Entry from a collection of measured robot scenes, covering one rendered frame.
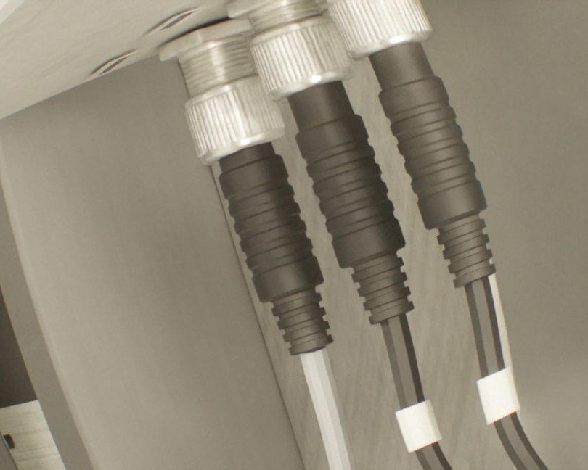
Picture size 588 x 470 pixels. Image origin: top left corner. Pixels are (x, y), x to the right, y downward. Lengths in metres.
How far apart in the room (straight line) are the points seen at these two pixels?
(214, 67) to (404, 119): 0.07
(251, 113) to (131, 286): 0.11
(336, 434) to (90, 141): 0.12
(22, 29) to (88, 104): 0.22
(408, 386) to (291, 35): 0.06
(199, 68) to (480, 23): 0.05
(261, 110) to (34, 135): 0.11
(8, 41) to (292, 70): 0.09
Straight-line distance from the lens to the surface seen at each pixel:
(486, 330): 0.59
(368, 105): 0.69
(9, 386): 1.62
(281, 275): 0.65
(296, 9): 0.62
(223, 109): 0.65
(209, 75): 0.66
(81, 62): 0.63
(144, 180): 0.76
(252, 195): 0.66
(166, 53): 0.66
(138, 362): 0.76
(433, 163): 0.59
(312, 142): 0.62
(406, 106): 0.59
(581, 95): 0.61
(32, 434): 1.61
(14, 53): 0.57
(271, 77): 0.62
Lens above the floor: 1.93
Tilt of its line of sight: 40 degrees down
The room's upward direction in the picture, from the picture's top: 3 degrees clockwise
